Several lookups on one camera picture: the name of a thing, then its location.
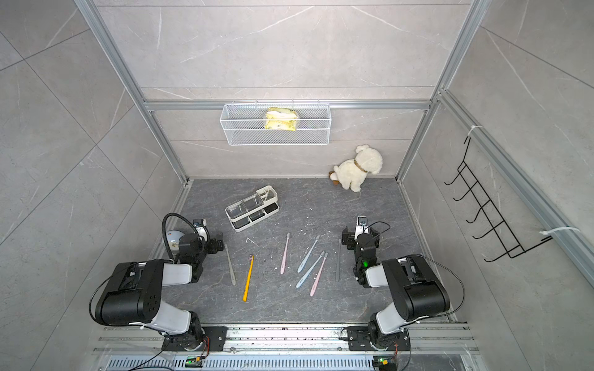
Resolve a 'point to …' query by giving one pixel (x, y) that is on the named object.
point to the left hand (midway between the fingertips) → (210, 230)
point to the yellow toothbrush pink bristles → (251, 257)
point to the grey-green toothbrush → (232, 272)
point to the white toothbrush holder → (254, 209)
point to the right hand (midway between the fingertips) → (361, 227)
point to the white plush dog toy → (352, 172)
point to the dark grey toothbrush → (338, 277)
